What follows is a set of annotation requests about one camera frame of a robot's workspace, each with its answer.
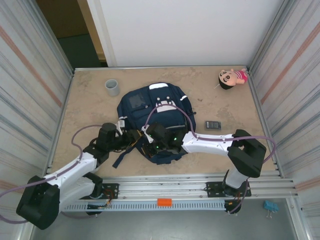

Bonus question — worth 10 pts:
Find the navy blue student backpack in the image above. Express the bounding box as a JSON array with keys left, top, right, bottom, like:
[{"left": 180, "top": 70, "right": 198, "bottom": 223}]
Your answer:
[{"left": 112, "top": 82, "right": 197, "bottom": 169}]

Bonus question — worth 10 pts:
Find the grey plastic cup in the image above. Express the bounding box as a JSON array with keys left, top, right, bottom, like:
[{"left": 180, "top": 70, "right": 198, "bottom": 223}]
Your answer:
[{"left": 104, "top": 79, "right": 121, "bottom": 97}]

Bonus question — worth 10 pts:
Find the orange block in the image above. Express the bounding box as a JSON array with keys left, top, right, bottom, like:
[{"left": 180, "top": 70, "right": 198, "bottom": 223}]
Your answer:
[{"left": 157, "top": 198, "right": 173, "bottom": 208}]

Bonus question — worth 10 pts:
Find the black calculator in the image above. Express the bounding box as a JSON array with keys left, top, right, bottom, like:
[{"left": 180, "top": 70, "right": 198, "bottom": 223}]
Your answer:
[{"left": 204, "top": 120, "right": 223, "bottom": 131}]

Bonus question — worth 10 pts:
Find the aluminium table edge bar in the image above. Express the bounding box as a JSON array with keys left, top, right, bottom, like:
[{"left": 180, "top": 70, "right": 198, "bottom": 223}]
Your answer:
[{"left": 73, "top": 65, "right": 251, "bottom": 74}]

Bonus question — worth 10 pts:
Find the grey metal shelf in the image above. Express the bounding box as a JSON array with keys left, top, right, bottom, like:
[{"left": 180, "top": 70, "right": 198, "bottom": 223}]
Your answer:
[{"left": 29, "top": 211, "right": 300, "bottom": 240}]

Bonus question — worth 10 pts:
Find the plush doll with pink shirt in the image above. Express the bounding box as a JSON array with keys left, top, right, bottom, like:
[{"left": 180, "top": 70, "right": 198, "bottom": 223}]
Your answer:
[{"left": 214, "top": 67, "right": 249, "bottom": 91}]

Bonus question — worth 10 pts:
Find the blue binder clip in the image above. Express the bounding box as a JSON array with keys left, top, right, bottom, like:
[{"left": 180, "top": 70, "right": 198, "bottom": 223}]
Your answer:
[{"left": 263, "top": 199, "right": 279, "bottom": 220}]

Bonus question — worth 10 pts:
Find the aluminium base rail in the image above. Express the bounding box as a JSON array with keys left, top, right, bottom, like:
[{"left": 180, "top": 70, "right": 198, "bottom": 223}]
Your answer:
[{"left": 44, "top": 174, "right": 298, "bottom": 202}]

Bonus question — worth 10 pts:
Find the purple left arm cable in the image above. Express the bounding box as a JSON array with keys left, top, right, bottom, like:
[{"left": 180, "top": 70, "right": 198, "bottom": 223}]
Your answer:
[{"left": 0, "top": 123, "right": 121, "bottom": 224}]

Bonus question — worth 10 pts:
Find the grey slotted cable duct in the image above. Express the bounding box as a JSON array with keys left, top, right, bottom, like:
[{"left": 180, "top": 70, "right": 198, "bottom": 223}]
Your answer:
[{"left": 61, "top": 201, "right": 227, "bottom": 213}]

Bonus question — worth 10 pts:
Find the white door frame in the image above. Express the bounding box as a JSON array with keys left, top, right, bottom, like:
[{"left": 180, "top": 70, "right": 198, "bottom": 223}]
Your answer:
[{"left": 86, "top": 0, "right": 118, "bottom": 68}]

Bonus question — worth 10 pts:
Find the aluminium frame post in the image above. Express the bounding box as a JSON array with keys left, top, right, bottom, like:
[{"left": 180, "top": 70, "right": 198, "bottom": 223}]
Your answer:
[
  {"left": 248, "top": 0, "right": 296, "bottom": 75},
  {"left": 29, "top": 0, "right": 76, "bottom": 77}
]

